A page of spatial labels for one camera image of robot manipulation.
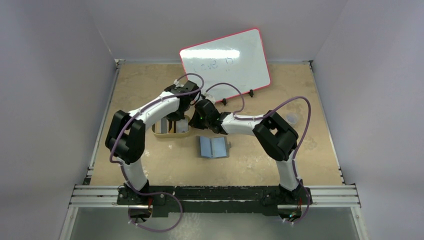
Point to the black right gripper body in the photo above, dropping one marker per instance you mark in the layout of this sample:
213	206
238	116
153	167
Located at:
197	108

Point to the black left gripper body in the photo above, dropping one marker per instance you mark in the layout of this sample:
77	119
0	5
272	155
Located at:
177	115

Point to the grey leather card holder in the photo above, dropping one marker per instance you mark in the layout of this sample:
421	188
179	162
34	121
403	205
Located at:
213	147

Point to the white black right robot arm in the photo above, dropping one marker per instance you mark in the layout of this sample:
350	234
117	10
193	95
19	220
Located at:
278	139

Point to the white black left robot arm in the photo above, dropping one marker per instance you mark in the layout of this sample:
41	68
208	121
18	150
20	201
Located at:
126	136

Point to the silver VIP card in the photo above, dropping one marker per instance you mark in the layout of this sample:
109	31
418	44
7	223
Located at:
182	126

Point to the beige plastic tray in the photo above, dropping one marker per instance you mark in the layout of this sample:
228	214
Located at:
176	135

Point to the red framed whiteboard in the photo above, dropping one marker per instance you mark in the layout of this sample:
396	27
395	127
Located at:
229	65

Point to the small clear plastic cup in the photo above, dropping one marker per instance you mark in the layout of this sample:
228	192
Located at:
292	118

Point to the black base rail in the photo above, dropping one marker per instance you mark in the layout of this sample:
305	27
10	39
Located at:
290	206

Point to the aluminium frame rail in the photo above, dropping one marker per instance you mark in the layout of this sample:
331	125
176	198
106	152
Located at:
86	196

